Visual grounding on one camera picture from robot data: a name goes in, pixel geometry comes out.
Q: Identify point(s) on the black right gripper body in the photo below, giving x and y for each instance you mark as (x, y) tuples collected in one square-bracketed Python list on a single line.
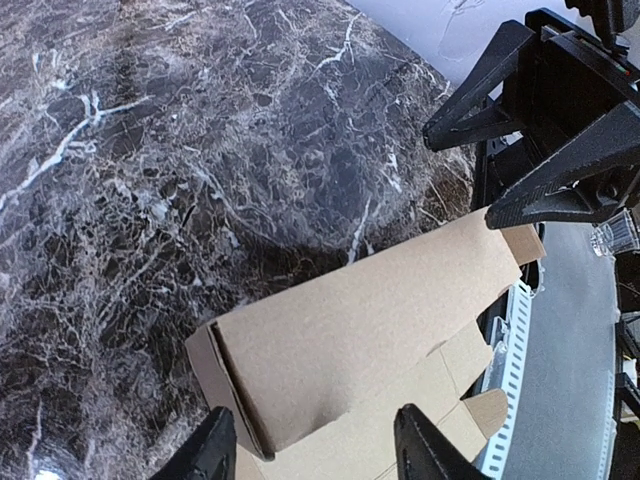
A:
[(573, 77)]

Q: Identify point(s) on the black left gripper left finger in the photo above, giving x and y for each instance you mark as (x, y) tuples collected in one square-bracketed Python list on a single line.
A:
[(208, 454)]

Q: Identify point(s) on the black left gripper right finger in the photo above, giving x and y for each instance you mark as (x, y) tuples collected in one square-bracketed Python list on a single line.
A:
[(424, 453)]

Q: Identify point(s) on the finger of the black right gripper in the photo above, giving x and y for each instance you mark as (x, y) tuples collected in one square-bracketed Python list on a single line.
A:
[(588, 180), (449, 127)]

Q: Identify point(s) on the brown cardboard paper box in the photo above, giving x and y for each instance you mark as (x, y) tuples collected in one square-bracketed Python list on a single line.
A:
[(315, 374)]

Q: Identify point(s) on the black front table rail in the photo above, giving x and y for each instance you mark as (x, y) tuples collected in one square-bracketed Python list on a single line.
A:
[(626, 393)]

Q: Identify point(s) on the white slotted cable duct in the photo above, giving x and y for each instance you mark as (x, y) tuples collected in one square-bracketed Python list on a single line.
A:
[(507, 335)]

